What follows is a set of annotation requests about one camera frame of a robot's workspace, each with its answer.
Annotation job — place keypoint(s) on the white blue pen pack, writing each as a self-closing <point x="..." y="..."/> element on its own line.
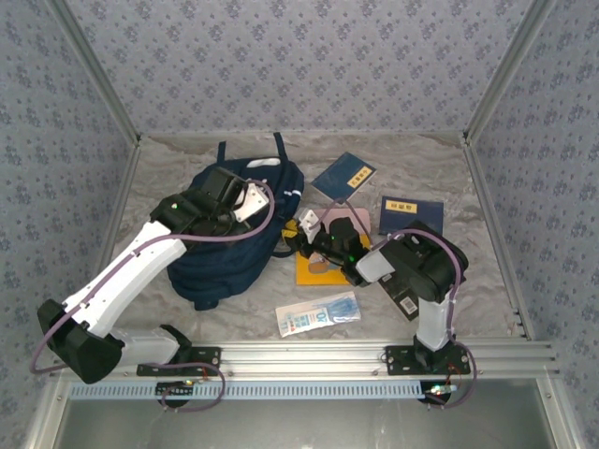
<point x="309" y="318"/>

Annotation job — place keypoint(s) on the navy blue backpack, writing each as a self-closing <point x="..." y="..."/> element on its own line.
<point x="224" y="271"/>

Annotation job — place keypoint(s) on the small black control board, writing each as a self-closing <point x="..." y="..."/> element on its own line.
<point x="175" y="389"/>
<point x="440" y="392"/>

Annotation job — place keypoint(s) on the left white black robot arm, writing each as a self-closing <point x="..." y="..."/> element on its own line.
<point x="126" y="276"/>

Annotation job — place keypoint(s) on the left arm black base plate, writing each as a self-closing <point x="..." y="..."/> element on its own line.
<point x="208" y="357"/>

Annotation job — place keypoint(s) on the aluminium wall edge rail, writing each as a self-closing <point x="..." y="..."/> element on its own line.
<point x="374" y="134"/>

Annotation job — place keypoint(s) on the aluminium side rail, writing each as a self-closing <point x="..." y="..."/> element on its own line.
<point x="126" y="187"/>
<point x="491" y="220"/>

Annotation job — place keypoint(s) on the aluminium frame post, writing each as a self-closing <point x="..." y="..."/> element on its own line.
<point x="510" y="70"/>
<point x="93" y="70"/>

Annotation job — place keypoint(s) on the grey metal panel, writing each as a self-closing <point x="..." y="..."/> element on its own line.
<point x="304" y="425"/>

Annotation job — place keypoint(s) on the blue book wide yellow label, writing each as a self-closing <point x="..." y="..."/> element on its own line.
<point x="412" y="217"/>

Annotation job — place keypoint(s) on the blue book narrow yellow label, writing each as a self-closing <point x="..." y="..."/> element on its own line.
<point x="337" y="180"/>

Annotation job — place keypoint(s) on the aluminium frame leg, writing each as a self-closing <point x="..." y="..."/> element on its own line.
<point x="44" y="421"/>
<point x="559" y="421"/>

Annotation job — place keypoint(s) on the pink pencil case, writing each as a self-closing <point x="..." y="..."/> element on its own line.
<point x="360" y="220"/>

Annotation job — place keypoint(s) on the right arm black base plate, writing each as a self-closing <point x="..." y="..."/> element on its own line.
<point x="398" y="362"/>

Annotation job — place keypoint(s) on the yellow cartoon cover book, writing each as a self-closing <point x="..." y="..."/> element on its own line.
<point x="311" y="276"/>

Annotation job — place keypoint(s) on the aluminium mounting rail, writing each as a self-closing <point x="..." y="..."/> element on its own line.
<point x="304" y="357"/>

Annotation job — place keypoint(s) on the black barcode package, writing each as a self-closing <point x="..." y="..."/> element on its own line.
<point x="402" y="299"/>

